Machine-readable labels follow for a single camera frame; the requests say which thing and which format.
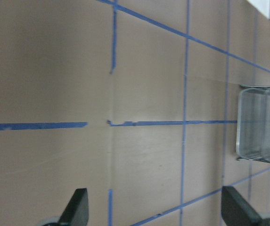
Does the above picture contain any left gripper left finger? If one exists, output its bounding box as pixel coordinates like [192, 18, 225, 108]
[58, 188, 89, 226]

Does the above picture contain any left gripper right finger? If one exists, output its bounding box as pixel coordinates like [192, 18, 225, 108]
[221, 186, 262, 226]

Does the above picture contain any wire mesh shelf rack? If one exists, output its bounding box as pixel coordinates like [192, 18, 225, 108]
[236, 86, 270, 163]

